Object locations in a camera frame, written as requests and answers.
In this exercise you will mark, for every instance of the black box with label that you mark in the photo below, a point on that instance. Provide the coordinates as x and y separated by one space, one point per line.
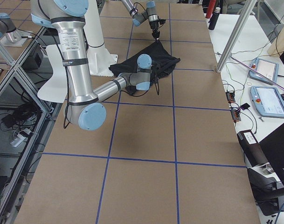
251 148

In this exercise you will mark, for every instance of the aluminium frame post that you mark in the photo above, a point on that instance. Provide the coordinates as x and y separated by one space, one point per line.
235 33

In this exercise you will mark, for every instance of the black t-shirt with logo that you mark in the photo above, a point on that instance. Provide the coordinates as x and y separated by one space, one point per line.
153 59

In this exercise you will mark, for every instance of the teach pendant tablet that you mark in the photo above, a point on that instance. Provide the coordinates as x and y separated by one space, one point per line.
265 67
267 101

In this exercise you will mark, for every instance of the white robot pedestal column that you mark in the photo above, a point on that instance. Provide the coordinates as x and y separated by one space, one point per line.
92 28

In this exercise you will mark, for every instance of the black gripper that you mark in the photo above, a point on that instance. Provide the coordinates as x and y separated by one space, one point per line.
154 24

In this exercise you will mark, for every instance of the near teach pendant tablet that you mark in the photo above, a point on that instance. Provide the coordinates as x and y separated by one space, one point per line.
267 101

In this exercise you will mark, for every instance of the black monitor stand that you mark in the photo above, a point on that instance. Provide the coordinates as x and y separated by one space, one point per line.
268 193

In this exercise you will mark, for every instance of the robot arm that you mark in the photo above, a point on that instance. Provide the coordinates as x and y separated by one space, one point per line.
140 14
83 53

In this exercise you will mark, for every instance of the far teach pendant tablet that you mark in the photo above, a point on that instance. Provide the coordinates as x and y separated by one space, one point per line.
265 67

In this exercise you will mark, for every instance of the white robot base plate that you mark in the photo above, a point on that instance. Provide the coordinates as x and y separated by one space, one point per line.
100 67

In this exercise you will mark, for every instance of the black water bottle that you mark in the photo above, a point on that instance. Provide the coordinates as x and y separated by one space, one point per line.
214 18

